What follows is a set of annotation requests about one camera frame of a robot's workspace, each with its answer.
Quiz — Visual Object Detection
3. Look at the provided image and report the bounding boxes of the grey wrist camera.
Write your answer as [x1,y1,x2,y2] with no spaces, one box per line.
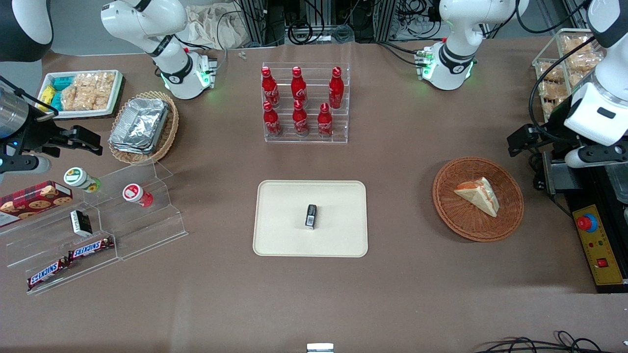
[0,155,52,174]
[564,146,628,169]

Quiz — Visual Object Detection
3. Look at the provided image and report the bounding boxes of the clear acrylic bottle rack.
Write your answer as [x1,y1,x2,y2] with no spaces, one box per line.
[261,62,351,145]

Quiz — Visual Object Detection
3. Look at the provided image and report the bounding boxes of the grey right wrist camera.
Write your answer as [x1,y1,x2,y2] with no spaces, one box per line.
[0,155,52,174]

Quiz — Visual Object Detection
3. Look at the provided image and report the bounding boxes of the black countertop appliance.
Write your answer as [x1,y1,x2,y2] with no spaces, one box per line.
[542,142,628,295]

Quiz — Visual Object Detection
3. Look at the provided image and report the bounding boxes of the white rectangular snack tray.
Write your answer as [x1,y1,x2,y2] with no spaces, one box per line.
[38,70,124,120]

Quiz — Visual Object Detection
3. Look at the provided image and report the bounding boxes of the black appliance power cable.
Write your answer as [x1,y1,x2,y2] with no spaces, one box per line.
[532,151,547,192]

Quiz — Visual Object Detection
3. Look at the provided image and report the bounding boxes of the brown wicker basket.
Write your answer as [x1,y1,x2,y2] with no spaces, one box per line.
[432,156,525,243]

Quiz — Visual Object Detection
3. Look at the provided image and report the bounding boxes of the light oval wicker basket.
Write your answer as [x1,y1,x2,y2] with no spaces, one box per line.
[107,90,180,166]

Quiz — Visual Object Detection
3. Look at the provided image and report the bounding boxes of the cream plastic tray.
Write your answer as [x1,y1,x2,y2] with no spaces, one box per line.
[253,180,369,258]

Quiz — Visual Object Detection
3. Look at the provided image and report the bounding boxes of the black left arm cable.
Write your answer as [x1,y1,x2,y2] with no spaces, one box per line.
[528,48,597,144]

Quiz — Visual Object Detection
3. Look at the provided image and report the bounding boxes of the clear acrylic stepped shelf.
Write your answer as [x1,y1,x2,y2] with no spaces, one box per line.
[0,161,189,296]

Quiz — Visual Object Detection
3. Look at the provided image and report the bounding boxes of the rice cracker packet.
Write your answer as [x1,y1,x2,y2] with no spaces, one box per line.
[74,74,100,111]
[60,83,81,111]
[96,72,116,110]

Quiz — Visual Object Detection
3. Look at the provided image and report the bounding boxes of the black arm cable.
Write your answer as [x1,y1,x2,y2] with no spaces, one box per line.
[528,48,597,144]
[0,75,60,119]

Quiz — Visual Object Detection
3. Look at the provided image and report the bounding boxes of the coiled black cable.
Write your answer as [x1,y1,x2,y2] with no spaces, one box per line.
[287,21,314,45]

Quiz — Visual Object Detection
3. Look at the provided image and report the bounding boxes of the stacked aluminium foil trays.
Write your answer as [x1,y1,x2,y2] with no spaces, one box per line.
[108,98,170,155]

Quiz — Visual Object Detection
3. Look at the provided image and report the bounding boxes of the green lid drink bottle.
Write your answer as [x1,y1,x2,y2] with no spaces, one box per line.
[63,167,103,193]

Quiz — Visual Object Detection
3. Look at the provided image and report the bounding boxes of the loose black floor cables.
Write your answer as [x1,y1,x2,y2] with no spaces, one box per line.
[472,330,628,353]

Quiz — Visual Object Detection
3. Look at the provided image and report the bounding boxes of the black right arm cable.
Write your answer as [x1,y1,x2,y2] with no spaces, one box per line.
[0,75,60,119]

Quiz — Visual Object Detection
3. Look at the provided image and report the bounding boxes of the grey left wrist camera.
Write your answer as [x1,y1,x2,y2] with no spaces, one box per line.
[564,146,628,169]

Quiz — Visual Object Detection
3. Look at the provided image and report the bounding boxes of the aluminium frame rack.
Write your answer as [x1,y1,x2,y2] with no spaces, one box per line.
[235,0,445,46]

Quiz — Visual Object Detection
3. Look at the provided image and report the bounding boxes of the red tartan cookie box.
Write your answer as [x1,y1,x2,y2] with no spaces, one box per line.
[0,181,74,227]

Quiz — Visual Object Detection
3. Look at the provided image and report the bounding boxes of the red cola bottle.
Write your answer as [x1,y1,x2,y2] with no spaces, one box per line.
[261,66,281,109]
[290,66,309,108]
[292,100,310,137]
[328,67,345,110]
[317,102,335,140]
[262,101,283,138]

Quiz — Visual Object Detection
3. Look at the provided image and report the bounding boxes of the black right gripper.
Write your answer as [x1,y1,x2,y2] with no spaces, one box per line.
[22,110,103,157]

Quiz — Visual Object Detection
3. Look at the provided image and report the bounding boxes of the red lid drink bottle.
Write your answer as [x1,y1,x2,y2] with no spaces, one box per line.
[122,183,154,208]

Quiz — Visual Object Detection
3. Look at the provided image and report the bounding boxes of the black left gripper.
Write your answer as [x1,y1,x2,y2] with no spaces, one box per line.
[507,105,580,158]

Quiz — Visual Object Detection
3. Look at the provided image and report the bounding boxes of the snickers chocolate bar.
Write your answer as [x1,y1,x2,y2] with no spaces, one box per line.
[26,257,71,290]
[67,236,115,261]

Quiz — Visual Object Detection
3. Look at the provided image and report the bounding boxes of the beige cloth bag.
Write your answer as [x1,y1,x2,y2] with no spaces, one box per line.
[185,4,247,50]

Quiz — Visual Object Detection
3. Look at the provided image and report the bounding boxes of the yellow control panel box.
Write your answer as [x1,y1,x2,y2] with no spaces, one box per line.
[572,204,626,287]

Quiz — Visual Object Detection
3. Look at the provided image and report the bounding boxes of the small black white box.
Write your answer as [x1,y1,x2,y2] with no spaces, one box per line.
[70,209,93,238]

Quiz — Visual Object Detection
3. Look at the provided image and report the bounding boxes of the triangular sandwich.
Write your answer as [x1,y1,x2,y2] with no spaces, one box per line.
[453,177,500,218]

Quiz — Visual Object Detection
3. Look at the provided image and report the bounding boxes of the white wire rack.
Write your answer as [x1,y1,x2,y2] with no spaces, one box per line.
[532,28,605,131]

